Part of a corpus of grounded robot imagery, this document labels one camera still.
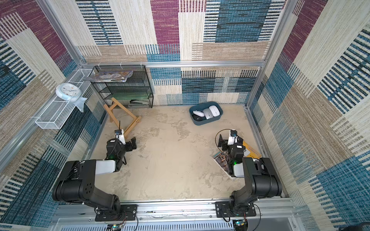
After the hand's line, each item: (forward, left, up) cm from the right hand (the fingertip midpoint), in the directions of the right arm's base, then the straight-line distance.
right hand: (229, 133), depth 91 cm
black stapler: (+29, +65, +2) cm, 71 cm away
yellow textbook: (-12, +5, -10) cm, 17 cm away
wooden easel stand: (+9, +74, +6) cm, 75 cm away
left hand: (0, +65, -3) cm, 65 cm away
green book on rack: (+34, +69, +3) cm, 77 cm away
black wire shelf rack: (+39, +62, +12) cm, 75 cm away
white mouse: (+25, +5, -6) cm, 26 cm away
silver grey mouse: (+24, +11, -8) cm, 27 cm away
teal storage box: (+31, +14, -7) cm, 35 cm away
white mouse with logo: (+24, +17, -7) cm, 30 cm away
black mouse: (+19, +19, -7) cm, 28 cm away
